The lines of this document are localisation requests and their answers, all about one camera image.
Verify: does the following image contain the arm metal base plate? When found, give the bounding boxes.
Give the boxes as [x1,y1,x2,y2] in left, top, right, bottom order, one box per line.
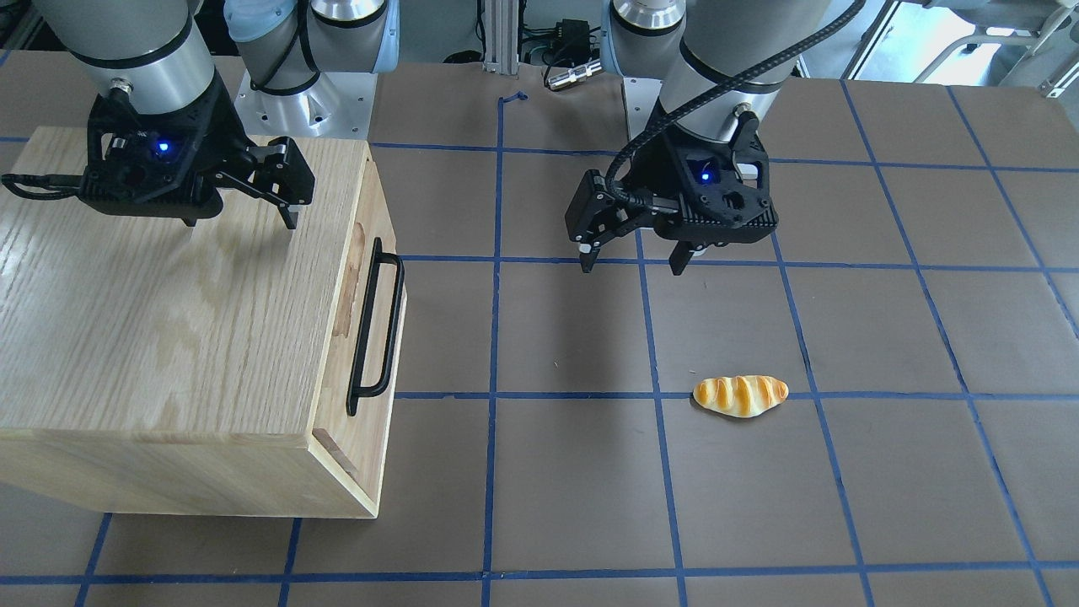
[623,77,672,149]
[234,73,380,141]

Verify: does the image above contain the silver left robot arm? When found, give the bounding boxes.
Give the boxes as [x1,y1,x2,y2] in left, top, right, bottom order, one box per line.
[564,1,863,274]

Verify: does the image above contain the light wooden drawer cabinet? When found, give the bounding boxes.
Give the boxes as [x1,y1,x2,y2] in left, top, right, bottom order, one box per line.
[1,138,374,518]

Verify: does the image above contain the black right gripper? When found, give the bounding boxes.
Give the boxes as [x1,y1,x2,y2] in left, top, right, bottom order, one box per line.
[77,84,316,230]

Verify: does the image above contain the black metal drawer handle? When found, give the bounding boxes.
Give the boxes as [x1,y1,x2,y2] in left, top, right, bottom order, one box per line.
[346,238,405,417]

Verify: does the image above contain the toy bread roll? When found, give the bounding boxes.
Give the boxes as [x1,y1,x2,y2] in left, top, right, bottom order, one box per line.
[691,375,790,419]

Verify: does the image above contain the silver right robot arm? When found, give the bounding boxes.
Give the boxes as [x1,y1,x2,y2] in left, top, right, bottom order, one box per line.
[3,1,400,229]

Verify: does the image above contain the wooden drawer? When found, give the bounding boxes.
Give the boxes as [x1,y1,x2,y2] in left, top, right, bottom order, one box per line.
[308,157,407,519]

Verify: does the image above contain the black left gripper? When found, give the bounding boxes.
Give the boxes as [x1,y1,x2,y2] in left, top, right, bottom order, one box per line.
[564,110,778,277]

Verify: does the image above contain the aluminium frame post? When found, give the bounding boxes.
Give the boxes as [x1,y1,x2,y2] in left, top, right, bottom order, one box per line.
[477,0,525,79]

